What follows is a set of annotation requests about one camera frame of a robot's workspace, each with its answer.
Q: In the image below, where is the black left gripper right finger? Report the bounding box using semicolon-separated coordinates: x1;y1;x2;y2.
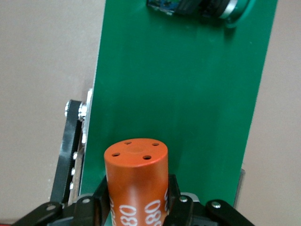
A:
162;174;256;226

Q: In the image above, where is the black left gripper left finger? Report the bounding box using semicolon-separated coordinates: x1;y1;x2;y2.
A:
14;175;111;226

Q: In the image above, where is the green conveyor belt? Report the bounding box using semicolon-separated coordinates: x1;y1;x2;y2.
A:
50;0;279;226

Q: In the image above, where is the green push button switch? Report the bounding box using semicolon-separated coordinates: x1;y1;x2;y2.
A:
147;0;256;29

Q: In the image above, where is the orange 4680 cylinder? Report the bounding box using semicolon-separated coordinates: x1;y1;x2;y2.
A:
103;138;170;226

